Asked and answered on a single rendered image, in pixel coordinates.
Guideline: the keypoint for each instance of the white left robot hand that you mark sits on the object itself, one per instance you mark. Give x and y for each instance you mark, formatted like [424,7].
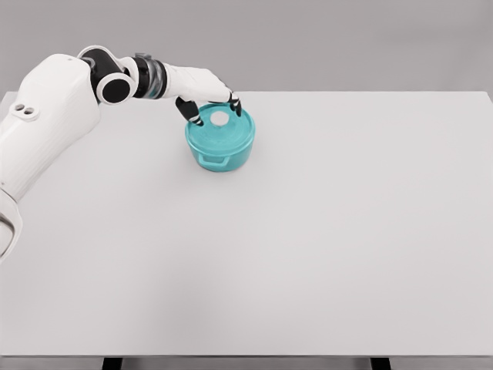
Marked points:
[202,85]

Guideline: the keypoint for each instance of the teal pot lid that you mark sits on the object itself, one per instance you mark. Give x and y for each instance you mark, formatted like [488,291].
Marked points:
[223,129]

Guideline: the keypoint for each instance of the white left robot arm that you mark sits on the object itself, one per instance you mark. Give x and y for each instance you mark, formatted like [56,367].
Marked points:
[58,112]

